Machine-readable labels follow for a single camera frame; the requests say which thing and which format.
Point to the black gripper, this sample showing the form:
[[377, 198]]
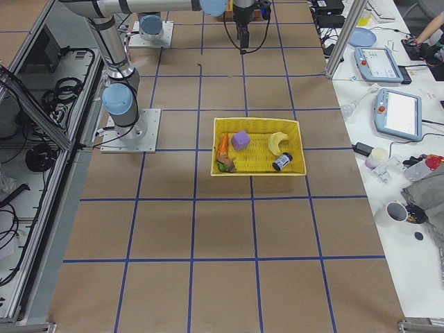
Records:
[[242, 19]]

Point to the purple foam cube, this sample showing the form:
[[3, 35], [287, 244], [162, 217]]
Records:
[[240, 140]]

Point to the yellow toy banana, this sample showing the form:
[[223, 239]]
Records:
[[274, 141]]

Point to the blue plate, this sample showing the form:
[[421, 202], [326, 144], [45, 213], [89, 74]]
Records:
[[362, 37]]

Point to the orange toy carrot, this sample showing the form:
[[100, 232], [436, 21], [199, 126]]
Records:
[[224, 145]]

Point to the yellow plastic basket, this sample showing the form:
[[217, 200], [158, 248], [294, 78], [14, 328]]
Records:
[[256, 159]]

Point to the brown toy animal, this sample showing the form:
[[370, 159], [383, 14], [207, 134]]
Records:
[[225, 164]]

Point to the black white can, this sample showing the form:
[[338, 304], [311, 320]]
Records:
[[282, 161]]

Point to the far teach pendant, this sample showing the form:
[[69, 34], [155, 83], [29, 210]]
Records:
[[377, 65]]

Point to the teach pendant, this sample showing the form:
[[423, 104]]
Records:
[[377, 65], [398, 114]]

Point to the black power adapter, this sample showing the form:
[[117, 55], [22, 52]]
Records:
[[362, 149]]

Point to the near teach pendant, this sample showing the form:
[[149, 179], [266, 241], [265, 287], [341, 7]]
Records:
[[398, 114]]

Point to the white purple cup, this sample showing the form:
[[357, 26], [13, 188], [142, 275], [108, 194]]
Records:
[[377, 157]]

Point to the white mug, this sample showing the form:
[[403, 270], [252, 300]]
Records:
[[391, 215]]

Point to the grey cloth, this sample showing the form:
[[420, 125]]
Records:
[[427, 194]]

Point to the black bowl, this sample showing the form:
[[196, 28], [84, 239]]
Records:
[[416, 215]]

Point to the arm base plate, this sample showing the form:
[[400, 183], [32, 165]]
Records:
[[139, 39], [142, 138]]

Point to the aluminium frame post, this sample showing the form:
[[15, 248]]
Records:
[[349, 26]]

